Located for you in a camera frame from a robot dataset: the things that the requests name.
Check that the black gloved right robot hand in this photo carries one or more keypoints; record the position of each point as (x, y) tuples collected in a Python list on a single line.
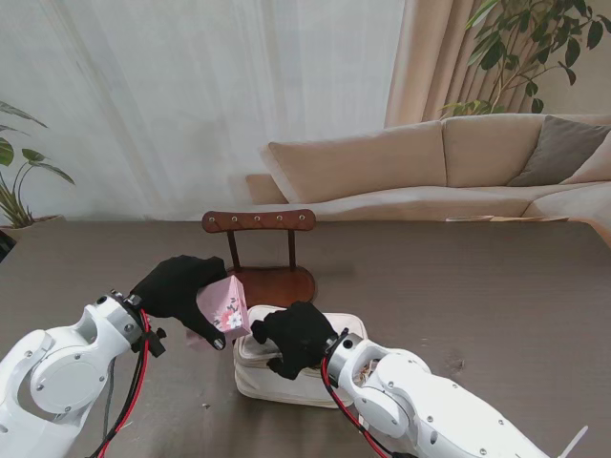
[(301, 334)]

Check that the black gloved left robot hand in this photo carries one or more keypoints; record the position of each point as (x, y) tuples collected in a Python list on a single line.
[(172, 291)]

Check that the pink floral jewelry box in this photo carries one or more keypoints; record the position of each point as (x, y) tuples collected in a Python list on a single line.
[(224, 300)]

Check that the cream leather zip bag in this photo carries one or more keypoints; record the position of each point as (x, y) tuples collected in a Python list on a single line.
[(286, 389)]

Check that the brown wooden jewelry stand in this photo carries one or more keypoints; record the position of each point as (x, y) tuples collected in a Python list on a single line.
[(258, 219)]

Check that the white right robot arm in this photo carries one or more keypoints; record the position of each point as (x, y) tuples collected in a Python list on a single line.
[(429, 405)]

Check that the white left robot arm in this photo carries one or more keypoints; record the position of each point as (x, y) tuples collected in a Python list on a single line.
[(62, 372)]

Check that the beige plant pot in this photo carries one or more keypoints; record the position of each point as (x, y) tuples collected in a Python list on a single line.
[(43, 221)]

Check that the black object at table edge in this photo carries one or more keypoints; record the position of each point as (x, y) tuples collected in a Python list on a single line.
[(5, 245)]

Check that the broad-leaf potted plant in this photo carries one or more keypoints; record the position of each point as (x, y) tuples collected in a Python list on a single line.
[(33, 155)]

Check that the beige sofa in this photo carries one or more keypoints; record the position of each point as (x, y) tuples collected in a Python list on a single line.
[(382, 157)]

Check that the white sheer curtain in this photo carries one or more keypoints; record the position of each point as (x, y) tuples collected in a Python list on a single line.
[(191, 95)]

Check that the white zip tie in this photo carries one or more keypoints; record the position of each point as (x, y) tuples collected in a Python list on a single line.
[(575, 441)]

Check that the beige curtain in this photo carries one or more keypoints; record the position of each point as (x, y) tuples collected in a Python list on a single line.
[(429, 57)]

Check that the grey sofa cushion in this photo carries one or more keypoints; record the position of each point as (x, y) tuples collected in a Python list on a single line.
[(558, 152)]

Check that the tall green leafy plant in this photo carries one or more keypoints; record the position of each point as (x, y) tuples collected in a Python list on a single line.
[(496, 47)]

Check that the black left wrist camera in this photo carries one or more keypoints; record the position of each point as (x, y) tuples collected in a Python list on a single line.
[(155, 343)]

